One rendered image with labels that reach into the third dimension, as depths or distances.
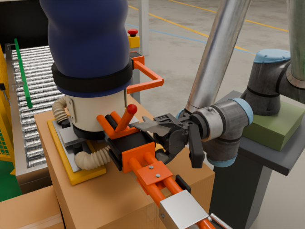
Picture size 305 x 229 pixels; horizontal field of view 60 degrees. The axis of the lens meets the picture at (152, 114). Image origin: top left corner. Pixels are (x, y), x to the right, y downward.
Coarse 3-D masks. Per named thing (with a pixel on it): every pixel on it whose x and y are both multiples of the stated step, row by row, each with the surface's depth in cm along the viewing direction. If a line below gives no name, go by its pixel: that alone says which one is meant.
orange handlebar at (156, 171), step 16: (160, 80) 95; (112, 112) 76; (112, 128) 70; (128, 128) 69; (128, 160) 59; (144, 176) 54; (160, 176) 54; (160, 192) 51; (176, 192) 51; (208, 224) 45
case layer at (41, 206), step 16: (32, 192) 121; (48, 192) 121; (0, 208) 114; (16, 208) 114; (32, 208) 114; (48, 208) 114; (0, 224) 107; (16, 224) 107; (32, 224) 107; (48, 224) 107; (64, 224) 125
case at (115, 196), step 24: (48, 144) 87; (96, 144) 87; (48, 168) 115; (168, 168) 77; (192, 168) 77; (72, 192) 70; (96, 192) 70; (120, 192) 70; (144, 192) 70; (168, 192) 70; (192, 192) 74; (72, 216) 63; (96, 216) 63; (120, 216) 63; (144, 216) 68
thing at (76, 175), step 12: (48, 120) 94; (60, 144) 83; (72, 144) 82; (84, 144) 82; (60, 156) 79; (72, 156) 77; (72, 168) 73; (96, 168) 74; (72, 180) 70; (84, 180) 72
